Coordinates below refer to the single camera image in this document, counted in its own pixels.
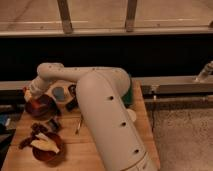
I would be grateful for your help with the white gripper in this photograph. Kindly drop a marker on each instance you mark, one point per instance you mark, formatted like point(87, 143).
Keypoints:
point(37, 88)

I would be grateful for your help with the orange red pepper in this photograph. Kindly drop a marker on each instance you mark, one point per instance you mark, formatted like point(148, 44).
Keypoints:
point(33, 105)

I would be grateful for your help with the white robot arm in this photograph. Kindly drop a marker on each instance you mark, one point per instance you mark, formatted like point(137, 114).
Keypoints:
point(99, 92)

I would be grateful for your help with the purple bowl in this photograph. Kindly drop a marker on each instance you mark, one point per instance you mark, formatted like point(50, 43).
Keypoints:
point(42, 106)

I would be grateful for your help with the red bowl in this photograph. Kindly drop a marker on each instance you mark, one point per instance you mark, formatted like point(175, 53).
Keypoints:
point(46, 156)

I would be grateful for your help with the blue grey cup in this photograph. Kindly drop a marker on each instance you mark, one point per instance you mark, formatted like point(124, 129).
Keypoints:
point(58, 93)

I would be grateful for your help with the dark red grapes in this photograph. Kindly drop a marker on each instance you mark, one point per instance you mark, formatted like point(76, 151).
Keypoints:
point(36, 129)

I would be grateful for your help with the small dark metal clip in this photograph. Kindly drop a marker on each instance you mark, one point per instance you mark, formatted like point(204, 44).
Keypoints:
point(54, 125)

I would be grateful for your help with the small dark round cup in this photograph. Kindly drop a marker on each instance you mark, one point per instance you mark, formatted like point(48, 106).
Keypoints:
point(72, 90)

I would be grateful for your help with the black rectangular block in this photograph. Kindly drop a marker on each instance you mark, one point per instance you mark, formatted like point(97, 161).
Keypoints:
point(71, 104)

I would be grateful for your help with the yellow banana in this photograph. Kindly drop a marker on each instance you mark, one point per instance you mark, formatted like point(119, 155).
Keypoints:
point(44, 143)

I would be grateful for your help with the metal spoon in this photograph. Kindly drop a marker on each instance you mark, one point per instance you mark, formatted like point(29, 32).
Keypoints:
point(79, 125)

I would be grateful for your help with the green plastic tray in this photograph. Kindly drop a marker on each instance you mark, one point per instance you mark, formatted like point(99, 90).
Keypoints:
point(127, 93)

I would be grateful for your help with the white paper cup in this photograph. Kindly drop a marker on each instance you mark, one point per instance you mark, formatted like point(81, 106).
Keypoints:
point(132, 114)

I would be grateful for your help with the grey faucet fixture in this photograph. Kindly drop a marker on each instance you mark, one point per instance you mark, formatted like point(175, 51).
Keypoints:
point(205, 72)

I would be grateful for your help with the metal window frame rail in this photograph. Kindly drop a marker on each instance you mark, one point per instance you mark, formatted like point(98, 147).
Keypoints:
point(38, 18)

